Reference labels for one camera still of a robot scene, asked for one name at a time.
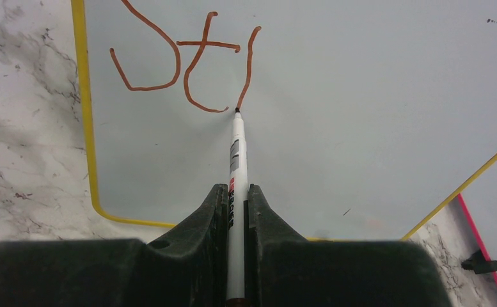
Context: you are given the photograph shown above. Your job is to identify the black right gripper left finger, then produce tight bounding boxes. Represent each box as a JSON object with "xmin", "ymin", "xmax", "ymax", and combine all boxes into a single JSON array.
[{"xmin": 0, "ymin": 184, "xmax": 227, "ymax": 306}]

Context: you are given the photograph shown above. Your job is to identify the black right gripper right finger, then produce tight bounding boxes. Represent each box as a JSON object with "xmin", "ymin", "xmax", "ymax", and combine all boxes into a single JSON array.
[{"xmin": 246, "ymin": 184, "xmax": 451, "ymax": 306}]

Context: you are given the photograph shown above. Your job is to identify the white brown whiteboard marker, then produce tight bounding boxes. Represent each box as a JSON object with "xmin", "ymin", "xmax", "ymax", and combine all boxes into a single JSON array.
[{"xmin": 225, "ymin": 108, "xmax": 249, "ymax": 306}]

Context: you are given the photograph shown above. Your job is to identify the yellow framed whiteboard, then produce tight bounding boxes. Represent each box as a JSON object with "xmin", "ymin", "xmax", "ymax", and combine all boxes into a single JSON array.
[{"xmin": 72, "ymin": 1, "xmax": 497, "ymax": 240}]

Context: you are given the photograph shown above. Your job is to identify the black stand clip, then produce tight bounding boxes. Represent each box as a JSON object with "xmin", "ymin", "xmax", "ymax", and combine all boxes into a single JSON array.
[{"xmin": 461, "ymin": 249, "xmax": 497, "ymax": 274}]

